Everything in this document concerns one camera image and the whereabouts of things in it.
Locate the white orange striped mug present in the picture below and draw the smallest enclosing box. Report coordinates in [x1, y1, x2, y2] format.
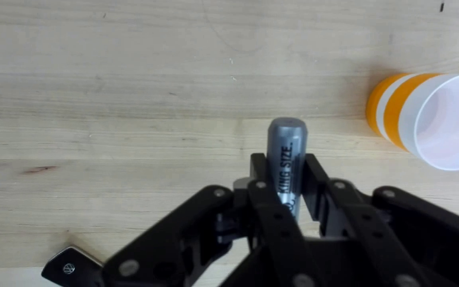
[366, 70, 459, 178]

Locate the grey black permanent marker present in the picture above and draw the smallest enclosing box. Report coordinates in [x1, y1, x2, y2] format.
[267, 116, 310, 220]

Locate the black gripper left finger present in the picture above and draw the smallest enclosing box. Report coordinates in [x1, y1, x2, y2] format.
[101, 151, 316, 287]

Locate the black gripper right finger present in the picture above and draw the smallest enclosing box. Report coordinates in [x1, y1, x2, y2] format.
[299, 151, 459, 287]

